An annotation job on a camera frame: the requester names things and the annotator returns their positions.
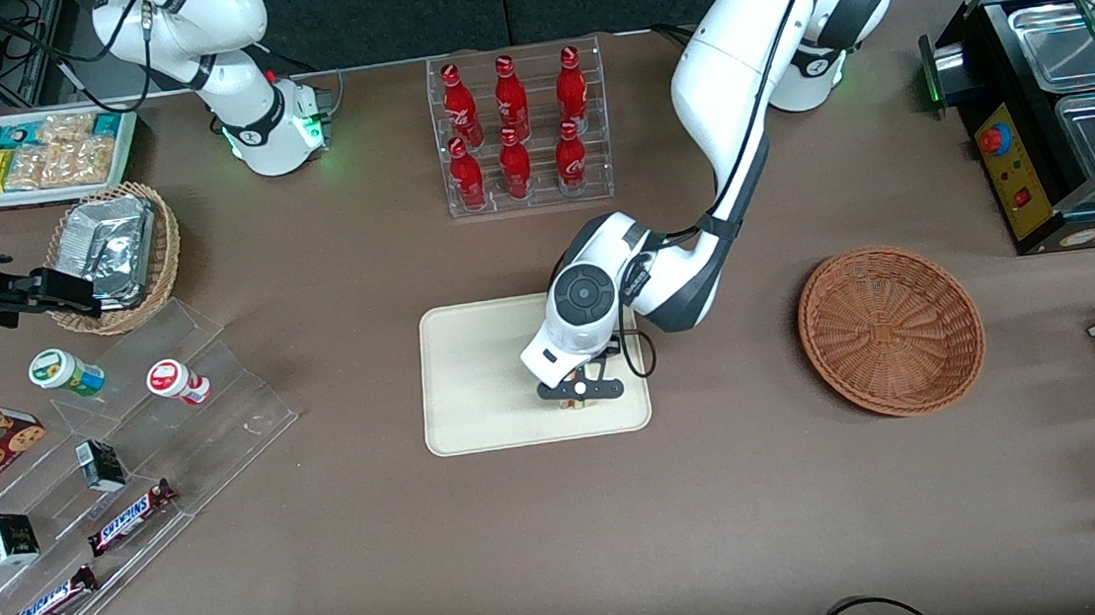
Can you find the beige plastic tray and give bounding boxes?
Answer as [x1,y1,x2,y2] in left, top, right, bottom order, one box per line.
[412,280,656,459]

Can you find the light wicker basket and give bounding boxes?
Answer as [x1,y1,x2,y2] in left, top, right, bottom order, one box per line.
[38,177,190,341]

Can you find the brown round wicker basket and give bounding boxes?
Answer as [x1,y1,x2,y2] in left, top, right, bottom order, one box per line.
[791,236,992,425]

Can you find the green lid white cup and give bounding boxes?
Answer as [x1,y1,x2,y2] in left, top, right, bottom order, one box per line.
[26,344,109,404]

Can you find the silver foil package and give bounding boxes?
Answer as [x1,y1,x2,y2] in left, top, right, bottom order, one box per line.
[86,255,160,313]
[54,192,161,287]

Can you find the clear bag of crackers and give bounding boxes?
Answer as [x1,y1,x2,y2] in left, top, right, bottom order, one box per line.
[45,134,119,191]
[1,143,54,193]
[35,111,100,147]

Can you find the red lid white cup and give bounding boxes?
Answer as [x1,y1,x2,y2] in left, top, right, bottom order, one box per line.
[144,354,214,412]

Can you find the small black chocolate box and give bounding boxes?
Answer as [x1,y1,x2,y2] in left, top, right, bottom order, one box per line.
[73,436,128,497]
[0,508,42,569]

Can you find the clear acrylic stepped display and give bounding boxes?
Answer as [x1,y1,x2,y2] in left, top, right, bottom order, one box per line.
[0,287,319,615]

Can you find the clear acrylic bottle rack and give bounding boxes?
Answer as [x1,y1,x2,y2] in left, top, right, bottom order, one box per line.
[424,35,618,222]

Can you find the red cola bottle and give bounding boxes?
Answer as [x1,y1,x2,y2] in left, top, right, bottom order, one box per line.
[490,53,532,140]
[445,135,490,214]
[552,43,591,135]
[551,119,591,199]
[439,59,485,151]
[496,126,536,204]

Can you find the brown Snickers bar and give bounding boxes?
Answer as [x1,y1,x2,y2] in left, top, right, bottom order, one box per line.
[81,476,183,560]
[0,562,103,615]

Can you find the black food warmer machine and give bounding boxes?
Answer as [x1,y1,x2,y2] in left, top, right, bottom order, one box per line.
[913,0,1095,264]

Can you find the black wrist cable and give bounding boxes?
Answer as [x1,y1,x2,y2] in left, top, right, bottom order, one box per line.
[615,326,661,381]

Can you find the black arm base cables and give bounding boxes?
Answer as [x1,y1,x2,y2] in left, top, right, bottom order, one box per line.
[650,21,696,51]

